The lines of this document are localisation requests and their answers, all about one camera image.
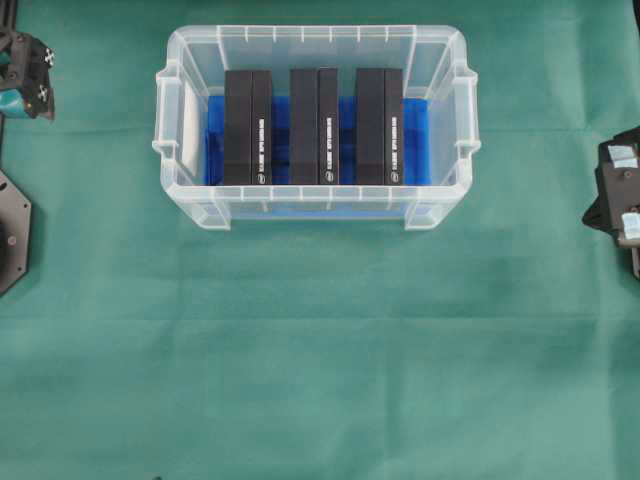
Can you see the black box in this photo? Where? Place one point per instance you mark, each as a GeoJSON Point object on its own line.
{"type": "Point", "coordinates": [379, 126]}
{"type": "Point", "coordinates": [248, 135]}
{"type": "Point", "coordinates": [314, 156]}

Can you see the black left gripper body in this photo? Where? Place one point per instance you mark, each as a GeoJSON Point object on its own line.
{"type": "Point", "coordinates": [26, 90]}

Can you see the green table cloth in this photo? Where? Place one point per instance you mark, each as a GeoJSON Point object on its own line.
{"type": "Point", "coordinates": [503, 344]}

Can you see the clear plastic storage case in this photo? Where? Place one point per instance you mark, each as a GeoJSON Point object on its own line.
{"type": "Point", "coordinates": [433, 60]}

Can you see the blue plastic insert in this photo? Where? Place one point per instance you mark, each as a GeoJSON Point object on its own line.
{"type": "Point", "coordinates": [416, 167]}

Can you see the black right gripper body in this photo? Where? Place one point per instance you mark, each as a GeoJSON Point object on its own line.
{"type": "Point", "coordinates": [615, 210]}

